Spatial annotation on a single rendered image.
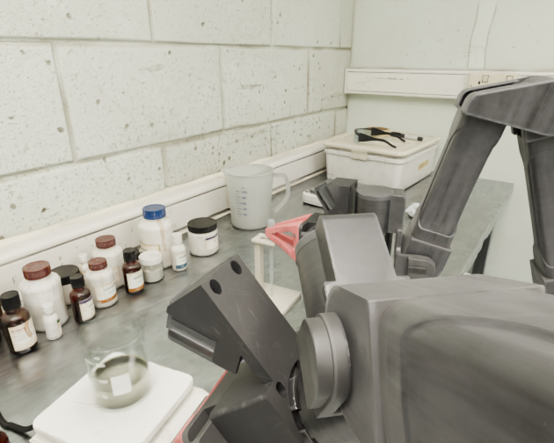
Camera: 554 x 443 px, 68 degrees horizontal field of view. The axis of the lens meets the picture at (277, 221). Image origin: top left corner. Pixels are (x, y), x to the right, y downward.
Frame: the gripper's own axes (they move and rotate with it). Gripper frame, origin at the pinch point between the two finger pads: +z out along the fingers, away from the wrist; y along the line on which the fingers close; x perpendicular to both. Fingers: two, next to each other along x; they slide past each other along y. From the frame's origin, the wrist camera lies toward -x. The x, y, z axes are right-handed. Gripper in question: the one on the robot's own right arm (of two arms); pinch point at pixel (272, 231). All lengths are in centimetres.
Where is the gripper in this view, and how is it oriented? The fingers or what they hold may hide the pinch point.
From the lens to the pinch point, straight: 71.1
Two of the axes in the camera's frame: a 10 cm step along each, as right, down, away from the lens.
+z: -8.8, -1.6, 4.4
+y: -4.7, 3.4, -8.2
